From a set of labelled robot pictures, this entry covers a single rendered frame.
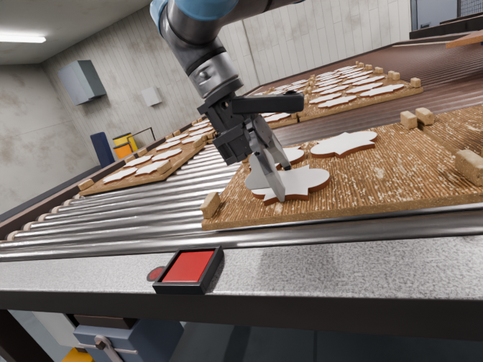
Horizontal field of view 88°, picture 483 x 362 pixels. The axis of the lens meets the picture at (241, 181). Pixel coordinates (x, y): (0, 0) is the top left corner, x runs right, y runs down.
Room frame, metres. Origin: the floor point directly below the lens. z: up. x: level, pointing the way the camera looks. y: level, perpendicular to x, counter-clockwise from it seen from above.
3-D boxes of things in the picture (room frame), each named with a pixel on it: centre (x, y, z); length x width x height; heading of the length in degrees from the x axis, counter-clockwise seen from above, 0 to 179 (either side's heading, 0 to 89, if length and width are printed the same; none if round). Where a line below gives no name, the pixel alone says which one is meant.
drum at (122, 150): (5.83, 2.29, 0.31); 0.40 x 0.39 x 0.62; 158
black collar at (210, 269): (0.30, 0.11, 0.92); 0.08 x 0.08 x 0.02; 66
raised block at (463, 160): (0.28, -0.29, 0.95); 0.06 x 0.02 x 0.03; 157
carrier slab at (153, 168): (1.04, 0.36, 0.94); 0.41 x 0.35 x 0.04; 66
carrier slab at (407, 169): (0.47, -0.16, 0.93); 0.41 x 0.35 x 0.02; 67
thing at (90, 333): (0.37, 0.29, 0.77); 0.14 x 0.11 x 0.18; 66
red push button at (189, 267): (0.30, 0.11, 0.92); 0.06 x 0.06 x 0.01; 66
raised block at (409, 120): (0.52, -0.39, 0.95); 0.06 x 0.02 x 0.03; 157
